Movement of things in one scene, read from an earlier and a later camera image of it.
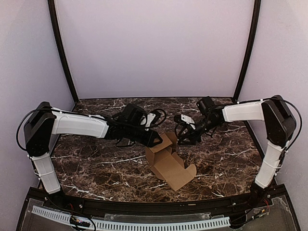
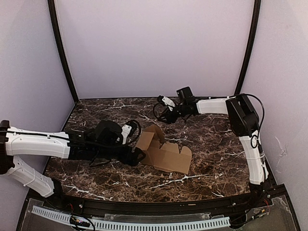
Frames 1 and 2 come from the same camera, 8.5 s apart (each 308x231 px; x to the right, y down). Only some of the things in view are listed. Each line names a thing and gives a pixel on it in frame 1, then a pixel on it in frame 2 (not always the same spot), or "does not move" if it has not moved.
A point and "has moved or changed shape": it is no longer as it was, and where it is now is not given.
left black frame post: [52, 7] does not move
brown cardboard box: [167, 165] has moved or changed shape
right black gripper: [191, 135] to [168, 116]
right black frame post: [252, 44] does not move
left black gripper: [148, 141] to [133, 160]
